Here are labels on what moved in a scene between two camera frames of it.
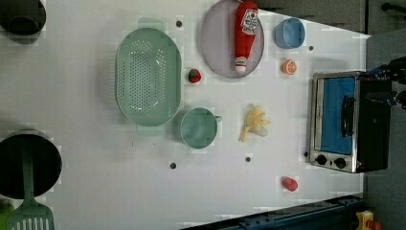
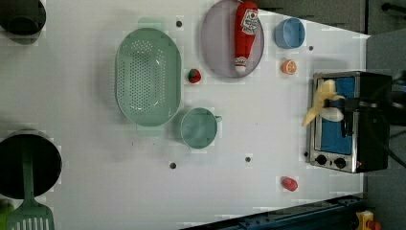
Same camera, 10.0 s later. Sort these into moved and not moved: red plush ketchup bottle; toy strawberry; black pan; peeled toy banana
Moved: peeled toy banana
Not moved: red plush ketchup bottle; black pan; toy strawberry
